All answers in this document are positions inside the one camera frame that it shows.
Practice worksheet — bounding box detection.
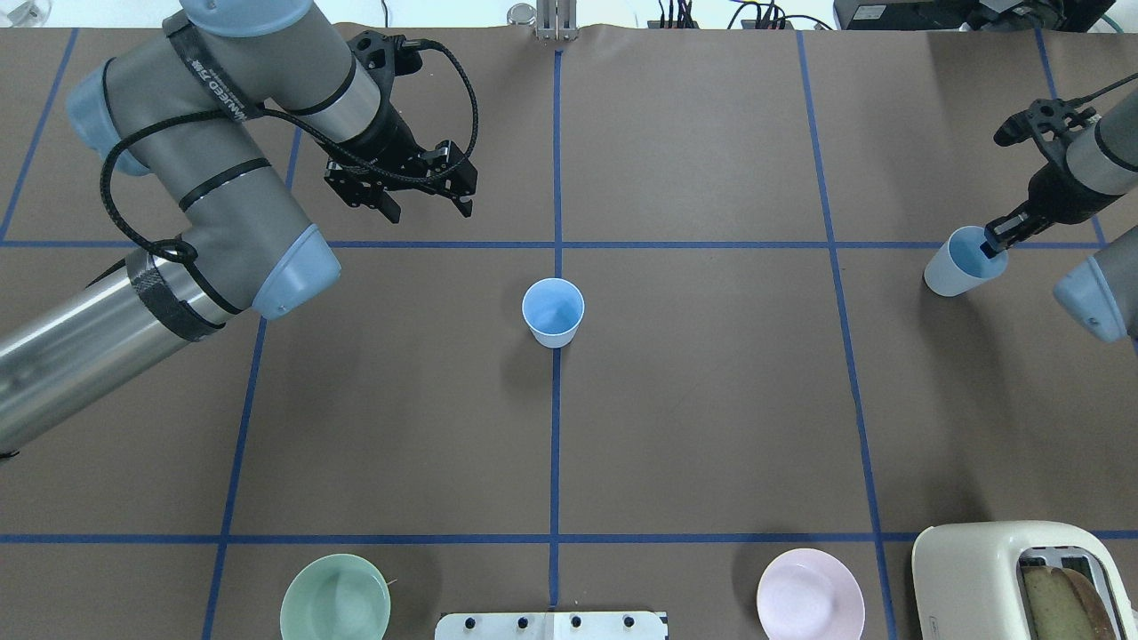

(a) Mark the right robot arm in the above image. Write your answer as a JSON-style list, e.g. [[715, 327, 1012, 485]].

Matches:
[[980, 74, 1137, 343]]

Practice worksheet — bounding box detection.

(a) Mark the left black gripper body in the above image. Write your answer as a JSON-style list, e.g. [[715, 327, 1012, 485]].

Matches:
[[324, 138, 478, 207]]

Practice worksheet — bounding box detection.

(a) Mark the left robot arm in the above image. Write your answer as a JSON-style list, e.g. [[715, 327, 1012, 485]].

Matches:
[[1, 1, 479, 461]]

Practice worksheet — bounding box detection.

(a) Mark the cream toaster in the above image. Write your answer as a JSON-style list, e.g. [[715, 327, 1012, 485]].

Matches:
[[912, 520, 1135, 639]]

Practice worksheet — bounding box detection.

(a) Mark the green bowl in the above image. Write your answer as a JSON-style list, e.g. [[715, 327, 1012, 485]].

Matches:
[[279, 553, 393, 639]]

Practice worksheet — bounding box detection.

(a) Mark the toast slice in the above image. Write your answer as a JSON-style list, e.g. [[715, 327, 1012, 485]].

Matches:
[[1022, 566, 1118, 639]]

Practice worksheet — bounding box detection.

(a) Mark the light blue cup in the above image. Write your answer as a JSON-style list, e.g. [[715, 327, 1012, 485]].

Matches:
[[923, 225, 1011, 297], [521, 278, 586, 348]]

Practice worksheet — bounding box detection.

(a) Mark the pink bowl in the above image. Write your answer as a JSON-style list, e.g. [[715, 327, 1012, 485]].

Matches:
[[754, 548, 866, 639]]

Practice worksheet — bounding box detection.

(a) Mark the aluminium frame post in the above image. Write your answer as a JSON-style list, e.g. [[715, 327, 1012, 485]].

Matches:
[[533, 0, 580, 42]]

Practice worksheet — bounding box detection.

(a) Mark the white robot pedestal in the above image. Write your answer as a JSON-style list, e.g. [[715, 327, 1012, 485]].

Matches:
[[434, 612, 670, 639]]

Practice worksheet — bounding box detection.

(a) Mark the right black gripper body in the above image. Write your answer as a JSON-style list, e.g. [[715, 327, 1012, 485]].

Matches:
[[1021, 164, 1121, 233]]

